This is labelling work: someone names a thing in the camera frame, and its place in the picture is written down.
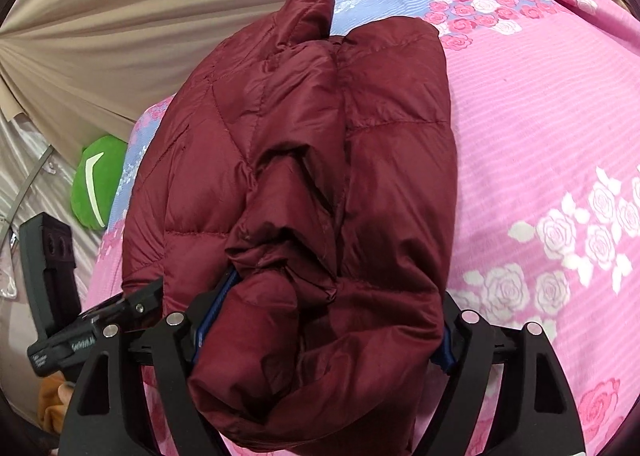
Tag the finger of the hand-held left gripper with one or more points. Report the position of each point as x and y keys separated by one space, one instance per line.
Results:
x=137 y=303

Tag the green plush pillow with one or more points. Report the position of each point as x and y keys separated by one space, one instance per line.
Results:
x=97 y=181

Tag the pink blue floral bedsheet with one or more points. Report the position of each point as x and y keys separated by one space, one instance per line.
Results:
x=525 y=136

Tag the thin metal rod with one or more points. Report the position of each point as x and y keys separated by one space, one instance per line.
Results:
x=31 y=181

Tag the maroon quilted down jacket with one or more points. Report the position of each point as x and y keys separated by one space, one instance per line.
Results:
x=300 y=136

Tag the orange cloth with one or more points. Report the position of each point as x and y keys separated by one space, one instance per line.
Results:
x=50 y=406

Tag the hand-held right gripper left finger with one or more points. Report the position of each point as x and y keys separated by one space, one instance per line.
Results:
x=223 y=292

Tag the grey satin cloth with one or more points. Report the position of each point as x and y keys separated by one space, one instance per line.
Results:
x=30 y=151

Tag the beige curtain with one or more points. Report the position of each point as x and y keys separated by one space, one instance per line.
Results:
x=150 y=11

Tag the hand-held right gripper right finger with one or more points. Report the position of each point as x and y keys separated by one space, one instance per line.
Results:
x=460 y=336

